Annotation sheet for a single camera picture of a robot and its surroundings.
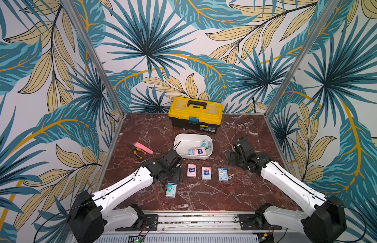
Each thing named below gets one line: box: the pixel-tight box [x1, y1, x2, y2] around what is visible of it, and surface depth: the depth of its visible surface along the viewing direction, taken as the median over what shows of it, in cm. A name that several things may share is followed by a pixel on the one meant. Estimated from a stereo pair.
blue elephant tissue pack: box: [217, 168, 229, 181], surface depth 90 cm
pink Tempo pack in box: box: [193, 146, 207, 156], surface depth 94 cm
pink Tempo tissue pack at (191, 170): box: [186, 164, 197, 178], surface depth 90 cm
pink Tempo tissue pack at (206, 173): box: [201, 166, 212, 181], surface depth 89 cm
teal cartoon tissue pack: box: [165, 182, 178, 198], surface depth 83 cm
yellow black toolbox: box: [168, 96, 224, 134], surface depth 102 cm
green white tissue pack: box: [200, 139, 211, 150], surface depth 100 cm
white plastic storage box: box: [173, 133, 214, 160], surface depth 100 cm
